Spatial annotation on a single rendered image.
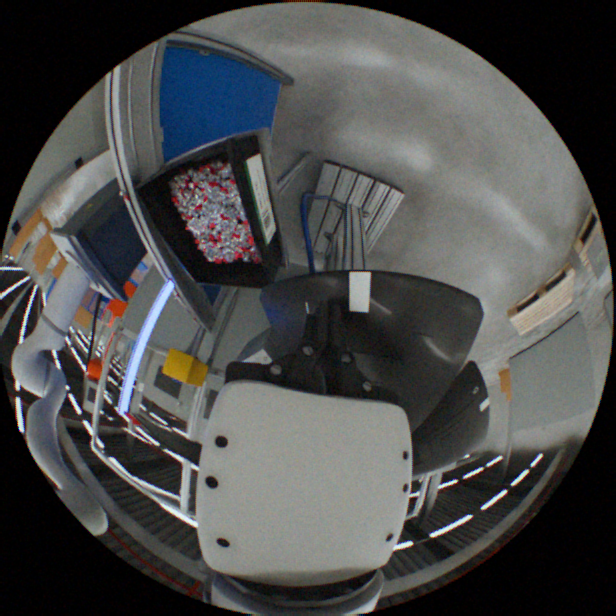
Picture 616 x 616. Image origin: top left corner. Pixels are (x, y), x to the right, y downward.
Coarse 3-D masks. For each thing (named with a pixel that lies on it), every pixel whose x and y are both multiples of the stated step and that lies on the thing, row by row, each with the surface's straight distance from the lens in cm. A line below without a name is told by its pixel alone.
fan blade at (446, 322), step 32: (288, 288) 18; (320, 288) 16; (384, 288) 14; (416, 288) 15; (448, 288) 15; (288, 320) 19; (352, 320) 15; (384, 320) 15; (416, 320) 15; (448, 320) 16; (480, 320) 18; (288, 352) 21; (352, 352) 16; (384, 352) 15; (416, 352) 15; (448, 352) 16; (320, 384) 20; (384, 384) 17; (416, 384) 17; (448, 384) 18; (416, 416) 19
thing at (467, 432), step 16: (464, 368) 41; (464, 384) 41; (480, 384) 44; (448, 400) 40; (464, 400) 42; (480, 400) 45; (432, 416) 38; (448, 416) 40; (464, 416) 42; (480, 416) 46; (416, 432) 37; (432, 432) 39; (448, 432) 40; (464, 432) 43; (480, 432) 48; (416, 448) 38; (432, 448) 39; (448, 448) 42; (464, 448) 46; (416, 464) 39; (432, 464) 41; (448, 464) 44
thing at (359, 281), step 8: (352, 272) 15; (360, 272) 15; (368, 272) 15; (352, 280) 15; (360, 280) 15; (368, 280) 14; (352, 288) 15; (360, 288) 15; (368, 288) 14; (352, 296) 15; (360, 296) 15; (368, 296) 15; (352, 304) 15; (360, 304) 15; (368, 304) 15
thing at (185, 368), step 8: (176, 352) 63; (168, 360) 63; (176, 360) 62; (184, 360) 61; (192, 360) 60; (168, 368) 63; (176, 368) 61; (184, 368) 60; (192, 368) 61; (200, 368) 67; (176, 376) 61; (184, 376) 60; (192, 376) 62; (200, 376) 69; (192, 384) 64; (200, 384) 71
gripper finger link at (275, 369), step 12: (324, 312) 12; (312, 324) 12; (324, 324) 11; (300, 336) 13; (312, 336) 12; (324, 336) 11; (276, 360) 10; (288, 360) 10; (264, 372) 10; (276, 372) 9
